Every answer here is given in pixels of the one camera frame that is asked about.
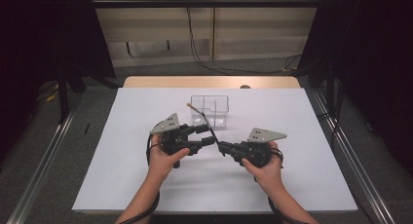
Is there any black metal stand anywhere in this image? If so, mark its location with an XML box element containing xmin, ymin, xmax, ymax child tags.
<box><xmin>325</xmin><ymin>61</ymin><xmax>342</xmax><ymax>144</ymax></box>
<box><xmin>57</xmin><ymin>64</ymin><xmax>87</xmax><ymax>125</ymax></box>

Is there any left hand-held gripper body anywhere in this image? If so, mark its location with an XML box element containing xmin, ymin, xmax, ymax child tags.
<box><xmin>149</xmin><ymin>112</ymin><xmax>198</xmax><ymax>169</ymax></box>

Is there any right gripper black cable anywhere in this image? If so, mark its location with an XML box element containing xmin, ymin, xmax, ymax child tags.
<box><xmin>266</xmin><ymin>149</ymin><xmax>310</xmax><ymax>224</ymax></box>

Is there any black metal crossbar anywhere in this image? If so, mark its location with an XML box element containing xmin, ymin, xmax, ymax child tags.
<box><xmin>92</xmin><ymin>0</ymin><xmax>323</xmax><ymax>9</ymax></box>

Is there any white table sheet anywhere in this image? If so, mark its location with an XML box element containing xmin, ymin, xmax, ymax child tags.
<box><xmin>71</xmin><ymin>87</ymin><xmax>358</xmax><ymax>215</ymax></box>

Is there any person's left hand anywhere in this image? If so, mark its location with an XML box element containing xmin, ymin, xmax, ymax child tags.
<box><xmin>147</xmin><ymin>133</ymin><xmax>192</xmax><ymax>181</ymax></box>

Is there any wooden table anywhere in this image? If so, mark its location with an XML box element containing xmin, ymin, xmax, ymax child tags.
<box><xmin>122</xmin><ymin>75</ymin><xmax>301</xmax><ymax>90</ymax></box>

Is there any person's right hand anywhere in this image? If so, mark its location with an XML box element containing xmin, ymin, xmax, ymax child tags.
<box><xmin>241</xmin><ymin>140</ymin><xmax>284</xmax><ymax>193</ymax></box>

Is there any clear plastic organizer box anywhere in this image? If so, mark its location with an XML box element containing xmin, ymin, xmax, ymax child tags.
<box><xmin>189</xmin><ymin>94</ymin><xmax>230</xmax><ymax>130</ymax></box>

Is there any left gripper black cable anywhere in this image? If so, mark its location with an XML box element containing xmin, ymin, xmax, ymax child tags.
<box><xmin>117</xmin><ymin>119</ymin><xmax>165</xmax><ymax>224</ymax></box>

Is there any aluminium floor rail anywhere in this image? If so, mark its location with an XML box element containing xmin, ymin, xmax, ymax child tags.
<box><xmin>313</xmin><ymin>91</ymin><xmax>395</xmax><ymax>224</ymax></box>
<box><xmin>6</xmin><ymin>93</ymin><xmax>82</xmax><ymax>224</ymax></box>

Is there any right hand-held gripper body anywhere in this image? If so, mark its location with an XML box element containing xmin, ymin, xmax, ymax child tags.
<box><xmin>231</xmin><ymin>127</ymin><xmax>287</xmax><ymax>169</ymax></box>

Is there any black wall cable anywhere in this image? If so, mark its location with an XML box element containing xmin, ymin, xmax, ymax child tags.
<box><xmin>185</xmin><ymin>0</ymin><xmax>301</xmax><ymax>76</ymax></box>

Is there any black curtain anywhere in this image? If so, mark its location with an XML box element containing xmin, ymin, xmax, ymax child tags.
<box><xmin>0</xmin><ymin>0</ymin><xmax>116</xmax><ymax>160</ymax></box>
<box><xmin>298</xmin><ymin>0</ymin><xmax>413</xmax><ymax>168</ymax></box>

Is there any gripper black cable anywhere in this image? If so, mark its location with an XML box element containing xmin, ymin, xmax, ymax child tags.
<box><xmin>266</xmin><ymin>149</ymin><xmax>310</xmax><ymax>224</ymax></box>
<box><xmin>117</xmin><ymin>119</ymin><xmax>165</xmax><ymax>224</ymax></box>

